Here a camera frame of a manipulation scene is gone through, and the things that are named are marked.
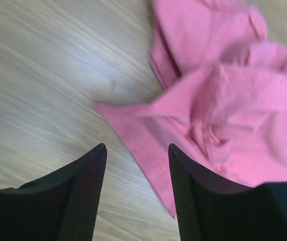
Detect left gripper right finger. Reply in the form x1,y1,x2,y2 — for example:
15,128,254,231
168,144,287,240

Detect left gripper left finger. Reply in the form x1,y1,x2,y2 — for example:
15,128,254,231
0,144,107,240

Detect red t shirt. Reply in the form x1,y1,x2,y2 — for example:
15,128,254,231
95,1,287,216

